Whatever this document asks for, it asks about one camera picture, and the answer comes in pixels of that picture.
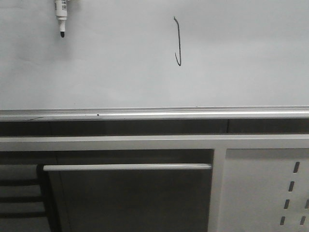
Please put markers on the white horizontal rail bar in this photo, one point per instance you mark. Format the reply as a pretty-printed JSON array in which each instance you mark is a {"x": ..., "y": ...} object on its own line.
[{"x": 127, "y": 167}]

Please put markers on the white whiteboard marker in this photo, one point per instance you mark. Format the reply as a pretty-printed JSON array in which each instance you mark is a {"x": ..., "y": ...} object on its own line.
[{"x": 61, "y": 14}]

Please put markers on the white metal stand frame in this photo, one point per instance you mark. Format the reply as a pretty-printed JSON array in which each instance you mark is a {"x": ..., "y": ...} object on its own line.
[{"x": 260, "y": 183}]

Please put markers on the dark chair backrest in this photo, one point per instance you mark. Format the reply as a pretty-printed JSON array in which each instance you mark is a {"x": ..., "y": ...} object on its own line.
[{"x": 21, "y": 204}]

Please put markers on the white whiteboard with aluminium frame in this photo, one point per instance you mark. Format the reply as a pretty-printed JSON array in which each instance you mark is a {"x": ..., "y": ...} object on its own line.
[{"x": 154, "y": 59}]

